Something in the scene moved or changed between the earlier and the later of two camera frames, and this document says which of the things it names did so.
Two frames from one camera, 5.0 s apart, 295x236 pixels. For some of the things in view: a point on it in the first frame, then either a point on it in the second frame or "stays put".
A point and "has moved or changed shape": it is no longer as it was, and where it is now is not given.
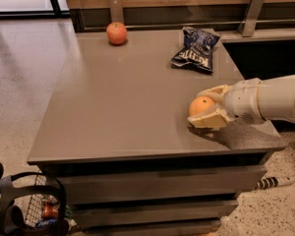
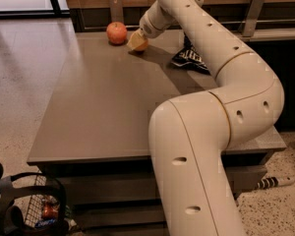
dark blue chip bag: [198, 50] stays put
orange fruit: [199, 104] has moved or changed shape
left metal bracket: [116, 9] stays put
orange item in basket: [49, 212] stays put
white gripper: [243, 99] -> [147, 28]
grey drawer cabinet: [115, 134] stays put
